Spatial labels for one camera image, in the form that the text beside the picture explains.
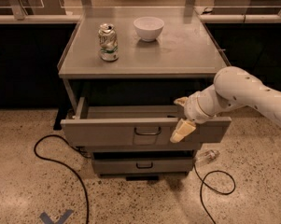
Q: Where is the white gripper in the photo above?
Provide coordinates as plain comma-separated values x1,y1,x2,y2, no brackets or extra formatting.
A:
170,85,229,143

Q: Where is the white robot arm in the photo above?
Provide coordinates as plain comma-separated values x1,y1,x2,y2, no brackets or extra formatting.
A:
170,66,281,143

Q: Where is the grey drawer cabinet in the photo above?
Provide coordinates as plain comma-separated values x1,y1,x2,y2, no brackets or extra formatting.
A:
59,7,226,177

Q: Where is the grey top drawer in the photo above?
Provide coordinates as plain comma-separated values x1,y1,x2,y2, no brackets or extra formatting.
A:
61,97,232,148

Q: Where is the grey middle drawer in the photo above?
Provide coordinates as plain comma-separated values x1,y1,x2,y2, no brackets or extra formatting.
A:
85,142,202,152

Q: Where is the grey drawer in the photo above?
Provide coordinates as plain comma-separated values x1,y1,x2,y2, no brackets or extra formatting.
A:
92,157,193,175
85,142,202,152
61,97,232,148

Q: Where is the black cable left floor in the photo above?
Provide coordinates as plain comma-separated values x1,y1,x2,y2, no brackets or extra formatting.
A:
33,133,91,224

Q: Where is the black cable floor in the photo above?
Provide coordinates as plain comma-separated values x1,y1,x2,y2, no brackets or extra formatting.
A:
33,133,91,224
193,163,236,224

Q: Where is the crushed green soda can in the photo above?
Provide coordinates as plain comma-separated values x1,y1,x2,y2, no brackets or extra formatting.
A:
98,23,119,62

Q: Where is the blue tape cross mark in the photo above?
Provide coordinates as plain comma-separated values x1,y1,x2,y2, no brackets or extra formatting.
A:
39,209,74,224

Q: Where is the grey bottom drawer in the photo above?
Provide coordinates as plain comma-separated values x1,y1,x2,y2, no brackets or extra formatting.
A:
92,157,193,175

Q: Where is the black cable right floor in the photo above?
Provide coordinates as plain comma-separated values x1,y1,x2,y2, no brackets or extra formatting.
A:
193,163,236,224

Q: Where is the clear plastic bottle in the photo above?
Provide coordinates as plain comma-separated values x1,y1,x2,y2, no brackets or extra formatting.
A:
195,149,220,167

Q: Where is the white ceramic bowl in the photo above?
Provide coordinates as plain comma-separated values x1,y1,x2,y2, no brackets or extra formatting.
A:
133,17,164,42

